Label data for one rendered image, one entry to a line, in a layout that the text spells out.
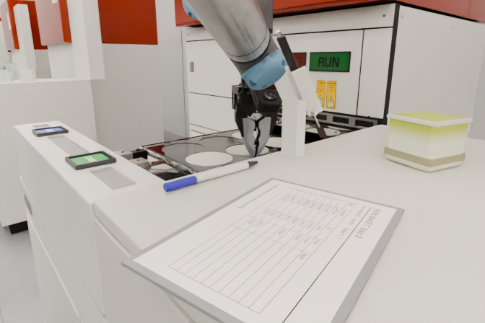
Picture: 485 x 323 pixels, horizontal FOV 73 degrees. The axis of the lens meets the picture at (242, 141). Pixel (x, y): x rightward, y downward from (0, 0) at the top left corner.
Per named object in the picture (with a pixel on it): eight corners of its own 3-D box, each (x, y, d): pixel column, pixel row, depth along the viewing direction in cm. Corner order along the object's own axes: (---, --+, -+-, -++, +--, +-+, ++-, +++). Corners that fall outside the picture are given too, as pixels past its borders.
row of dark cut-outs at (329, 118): (248, 109, 107) (248, 101, 107) (377, 130, 75) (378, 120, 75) (247, 109, 107) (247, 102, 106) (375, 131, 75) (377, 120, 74)
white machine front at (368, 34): (194, 128, 139) (190, 29, 129) (380, 182, 79) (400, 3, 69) (188, 129, 137) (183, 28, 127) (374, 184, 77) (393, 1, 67)
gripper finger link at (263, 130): (261, 150, 77) (262, 111, 74) (270, 157, 71) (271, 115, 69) (248, 151, 76) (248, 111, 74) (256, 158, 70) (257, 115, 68)
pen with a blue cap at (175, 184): (254, 157, 45) (162, 182, 36) (259, 159, 45) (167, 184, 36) (254, 164, 46) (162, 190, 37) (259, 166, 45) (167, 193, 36)
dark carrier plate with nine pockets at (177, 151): (251, 130, 101) (251, 127, 101) (351, 153, 76) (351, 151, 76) (146, 149, 79) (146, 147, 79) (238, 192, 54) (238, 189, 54)
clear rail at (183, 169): (142, 150, 80) (141, 145, 80) (244, 198, 53) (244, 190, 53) (136, 151, 79) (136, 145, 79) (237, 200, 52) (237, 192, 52)
